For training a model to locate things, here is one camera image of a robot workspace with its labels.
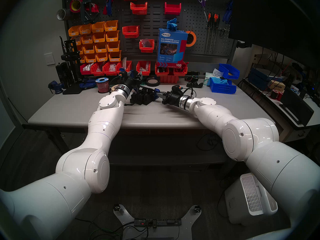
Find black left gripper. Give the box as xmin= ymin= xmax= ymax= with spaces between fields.
xmin=124 ymin=76 xmax=143 ymax=89

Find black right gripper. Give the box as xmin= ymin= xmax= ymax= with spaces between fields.
xmin=156 ymin=90 xmax=183 ymax=106

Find blue bar clamp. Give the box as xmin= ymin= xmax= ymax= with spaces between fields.
xmin=130 ymin=70 xmax=160 ymax=100

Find blue black quick clamp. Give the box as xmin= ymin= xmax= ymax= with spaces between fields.
xmin=79 ymin=79 xmax=97 ymax=89

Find dark green C-clamp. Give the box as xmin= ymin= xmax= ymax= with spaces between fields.
xmin=80 ymin=0 xmax=100 ymax=24

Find green cutting mat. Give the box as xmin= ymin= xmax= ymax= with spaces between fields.
xmin=109 ymin=76 xmax=147 ymax=85

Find blue cleaning cloths box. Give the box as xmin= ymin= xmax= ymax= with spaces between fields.
xmin=156 ymin=28 xmax=188 ymax=68

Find blue plastic storage bin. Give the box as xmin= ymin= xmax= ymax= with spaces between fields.
xmin=219 ymin=63 xmax=240 ymax=80
xmin=209 ymin=77 xmax=237 ymax=95

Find dark grey pegboard panel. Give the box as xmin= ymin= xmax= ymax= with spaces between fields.
xmin=62 ymin=0 xmax=237 ymax=59

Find orange tape roll on pegboard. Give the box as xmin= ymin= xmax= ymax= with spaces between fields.
xmin=185 ymin=31 xmax=197 ymax=47

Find black metal stand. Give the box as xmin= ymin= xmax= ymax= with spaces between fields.
xmin=59 ymin=36 xmax=84 ymax=95

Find blue bench vise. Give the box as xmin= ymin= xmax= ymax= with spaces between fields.
xmin=48 ymin=80 xmax=65 ymax=95

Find orange black screwdriver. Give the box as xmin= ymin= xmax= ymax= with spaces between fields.
xmin=204 ymin=13 xmax=213 ymax=54
xmin=214 ymin=14 xmax=221 ymax=52
xmin=210 ymin=13 xmax=218 ymax=54

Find blue crate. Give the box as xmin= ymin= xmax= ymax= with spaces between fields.
xmin=248 ymin=67 xmax=284 ymax=91

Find red tape roll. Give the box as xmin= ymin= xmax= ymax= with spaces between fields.
xmin=69 ymin=0 xmax=83 ymax=13

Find cardboard box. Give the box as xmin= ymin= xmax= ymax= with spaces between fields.
xmin=267 ymin=80 xmax=286 ymax=90

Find black power strip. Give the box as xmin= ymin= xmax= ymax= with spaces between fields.
xmin=134 ymin=218 xmax=182 ymax=227

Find white air purifier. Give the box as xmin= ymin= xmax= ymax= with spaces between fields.
xmin=224 ymin=172 xmax=278 ymax=226

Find black laptop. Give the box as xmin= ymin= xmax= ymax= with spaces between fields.
xmin=279 ymin=88 xmax=314 ymax=127

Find black monitor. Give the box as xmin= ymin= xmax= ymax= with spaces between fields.
xmin=228 ymin=0 xmax=320 ymax=70

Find white side desk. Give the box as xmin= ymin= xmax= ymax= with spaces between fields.
xmin=240 ymin=77 xmax=320 ymax=167

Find white light switch plate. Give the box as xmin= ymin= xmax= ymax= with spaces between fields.
xmin=44 ymin=53 xmax=56 ymax=66

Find grey duct tape roll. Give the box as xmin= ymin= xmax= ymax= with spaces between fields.
xmin=56 ymin=8 xmax=73 ymax=21

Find blue handled pliers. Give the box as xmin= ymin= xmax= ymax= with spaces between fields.
xmin=222 ymin=1 xmax=233 ymax=24

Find small red wire spool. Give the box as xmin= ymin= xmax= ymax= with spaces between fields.
xmin=271 ymin=89 xmax=284 ymax=101

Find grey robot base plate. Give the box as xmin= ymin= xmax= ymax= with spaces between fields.
xmin=113 ymin=204 xmax=202 ymax=240

